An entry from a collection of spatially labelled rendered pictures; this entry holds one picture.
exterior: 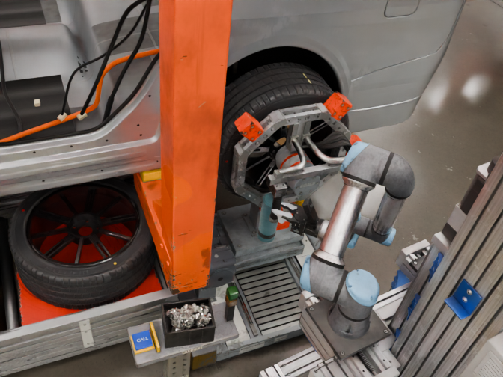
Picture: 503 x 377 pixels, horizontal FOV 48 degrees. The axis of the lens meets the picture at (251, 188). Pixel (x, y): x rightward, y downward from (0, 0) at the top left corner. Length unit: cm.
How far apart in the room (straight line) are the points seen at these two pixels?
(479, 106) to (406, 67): 211
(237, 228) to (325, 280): 122
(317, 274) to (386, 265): 150
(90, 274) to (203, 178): 81
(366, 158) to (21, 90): 179
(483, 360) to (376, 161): 67
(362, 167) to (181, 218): 66
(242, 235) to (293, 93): 95
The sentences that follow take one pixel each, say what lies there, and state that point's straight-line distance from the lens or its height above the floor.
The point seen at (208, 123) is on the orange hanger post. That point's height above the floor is 142.
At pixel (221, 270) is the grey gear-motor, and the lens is 265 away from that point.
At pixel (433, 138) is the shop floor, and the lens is 436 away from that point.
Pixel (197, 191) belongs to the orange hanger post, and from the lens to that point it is 195.
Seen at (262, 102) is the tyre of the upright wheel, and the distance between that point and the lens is 233.
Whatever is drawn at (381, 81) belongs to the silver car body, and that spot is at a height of 106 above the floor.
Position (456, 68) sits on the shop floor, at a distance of 527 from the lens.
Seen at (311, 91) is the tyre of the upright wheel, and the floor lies 116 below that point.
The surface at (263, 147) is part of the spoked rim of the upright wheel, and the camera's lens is 252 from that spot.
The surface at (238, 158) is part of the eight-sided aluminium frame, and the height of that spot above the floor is 94.
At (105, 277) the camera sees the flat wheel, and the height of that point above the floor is 49.
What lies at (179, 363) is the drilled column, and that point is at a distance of 251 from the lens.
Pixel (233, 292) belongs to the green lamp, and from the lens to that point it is 225.
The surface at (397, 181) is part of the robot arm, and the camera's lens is 188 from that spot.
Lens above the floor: 252
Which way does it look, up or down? 45 degrees down
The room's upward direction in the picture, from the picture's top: 9 degrees clockwise
